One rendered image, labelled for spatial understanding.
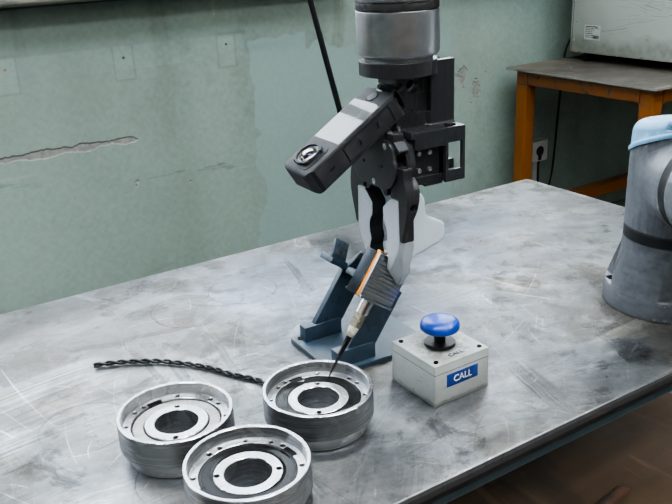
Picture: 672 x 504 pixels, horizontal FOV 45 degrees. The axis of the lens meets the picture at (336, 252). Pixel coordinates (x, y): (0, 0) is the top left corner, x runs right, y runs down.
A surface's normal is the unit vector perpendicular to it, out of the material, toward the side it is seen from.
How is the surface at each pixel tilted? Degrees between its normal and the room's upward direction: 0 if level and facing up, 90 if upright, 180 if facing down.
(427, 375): 90
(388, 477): 0
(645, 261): 72
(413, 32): 90
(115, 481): 0
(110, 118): 90
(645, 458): 0
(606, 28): 90
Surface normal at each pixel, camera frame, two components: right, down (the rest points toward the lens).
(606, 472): -0.04, -0.93
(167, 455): 0.04, 0.37
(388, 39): -0.26, 0.36
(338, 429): 0.36, 0.33
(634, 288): -0.79, -0.05
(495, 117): 0.54, 0.29
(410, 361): -0.84, 0.23
